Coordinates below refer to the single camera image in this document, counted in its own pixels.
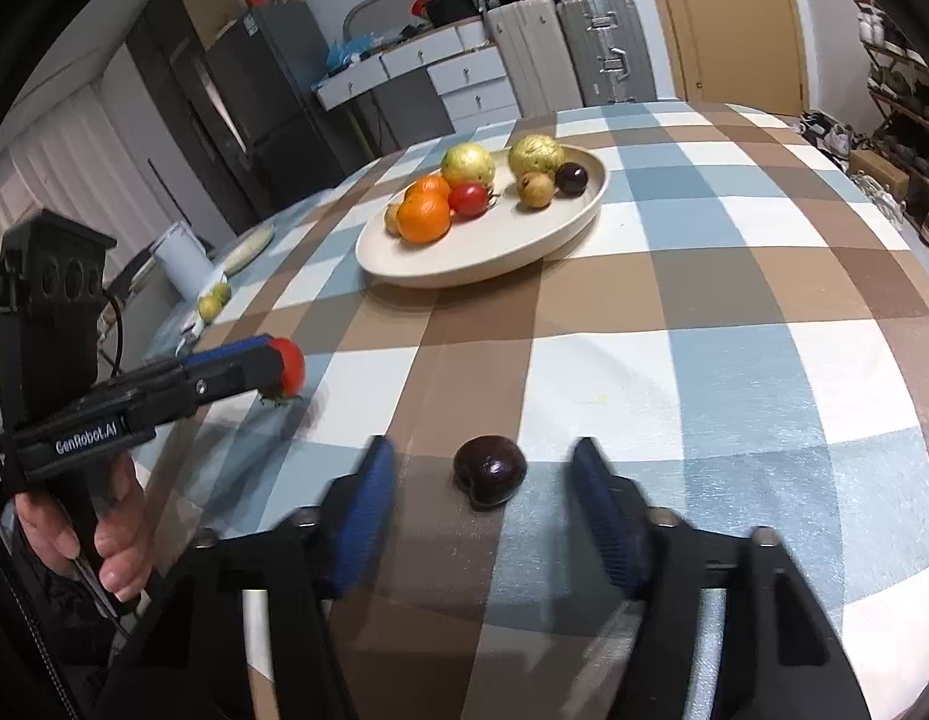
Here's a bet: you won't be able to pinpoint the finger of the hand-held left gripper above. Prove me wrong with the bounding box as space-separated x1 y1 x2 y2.
97 334 281 400
151 349 287 437

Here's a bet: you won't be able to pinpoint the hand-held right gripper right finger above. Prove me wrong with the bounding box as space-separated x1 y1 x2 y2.
569 436 875 720

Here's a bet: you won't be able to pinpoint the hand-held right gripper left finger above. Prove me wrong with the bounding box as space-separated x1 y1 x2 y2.
108 435 399 720

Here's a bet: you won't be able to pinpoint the red tomato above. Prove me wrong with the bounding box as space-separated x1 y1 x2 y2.
260 337 306 400
447 182 492 220

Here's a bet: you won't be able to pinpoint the large orange mandarin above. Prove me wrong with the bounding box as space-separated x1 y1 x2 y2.
396 193 454 245

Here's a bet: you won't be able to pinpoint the cream oval plate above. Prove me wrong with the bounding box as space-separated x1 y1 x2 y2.
355 144 609 290

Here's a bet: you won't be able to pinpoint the large brown round fruit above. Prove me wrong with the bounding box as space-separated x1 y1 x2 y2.
516 171 557 209

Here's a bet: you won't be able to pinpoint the person's left forearm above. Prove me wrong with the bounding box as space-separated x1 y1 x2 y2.
0 510 83 661

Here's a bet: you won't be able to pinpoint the person's left hand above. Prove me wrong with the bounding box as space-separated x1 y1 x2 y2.
14 456 155 602

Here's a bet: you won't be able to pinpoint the white mug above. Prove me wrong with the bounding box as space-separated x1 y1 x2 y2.
149 221 215 302

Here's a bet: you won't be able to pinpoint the pale oval dish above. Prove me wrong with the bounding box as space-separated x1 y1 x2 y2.
220 223 275 275

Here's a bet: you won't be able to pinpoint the white curtains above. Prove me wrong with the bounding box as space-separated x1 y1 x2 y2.
0 82 173 421

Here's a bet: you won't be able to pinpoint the checked tablecloth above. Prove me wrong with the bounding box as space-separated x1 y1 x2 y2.
138 101 929 720

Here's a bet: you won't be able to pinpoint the dark tall cabinet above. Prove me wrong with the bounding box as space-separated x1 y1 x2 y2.
125 0 272 235

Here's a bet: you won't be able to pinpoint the grey refrigerator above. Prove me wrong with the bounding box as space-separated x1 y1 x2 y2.
204 0 375 205

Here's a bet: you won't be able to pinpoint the yellow-green guava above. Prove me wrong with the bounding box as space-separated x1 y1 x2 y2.
440 142 497 187
507 133 566 179

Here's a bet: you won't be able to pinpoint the blue plastic bag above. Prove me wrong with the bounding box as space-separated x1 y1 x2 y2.
325 31 380 73

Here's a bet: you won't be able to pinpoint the white drawer desk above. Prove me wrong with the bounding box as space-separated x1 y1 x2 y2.
316 19 522 155

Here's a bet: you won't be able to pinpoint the person's black jacket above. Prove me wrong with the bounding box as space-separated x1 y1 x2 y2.
0 517 136 720

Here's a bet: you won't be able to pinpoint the beige suitcase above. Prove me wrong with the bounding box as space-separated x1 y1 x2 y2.
485 0 585 121

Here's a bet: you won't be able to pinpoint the brown cardboard box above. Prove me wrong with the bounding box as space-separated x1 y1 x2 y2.
848 150 912 197

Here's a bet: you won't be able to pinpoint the pile of assorted shoes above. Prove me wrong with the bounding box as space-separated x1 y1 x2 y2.
798 109 860 160

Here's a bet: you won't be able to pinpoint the silver suitcase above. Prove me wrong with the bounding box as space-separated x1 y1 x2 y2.
555 0 660 110

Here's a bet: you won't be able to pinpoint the wooden shoe rack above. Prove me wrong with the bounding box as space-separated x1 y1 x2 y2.
839 0 929 256

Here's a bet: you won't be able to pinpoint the tan wooden door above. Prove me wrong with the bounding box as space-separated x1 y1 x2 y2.
636 0 811 118

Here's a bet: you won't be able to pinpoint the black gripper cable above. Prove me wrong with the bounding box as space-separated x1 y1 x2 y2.
103 292 127 377

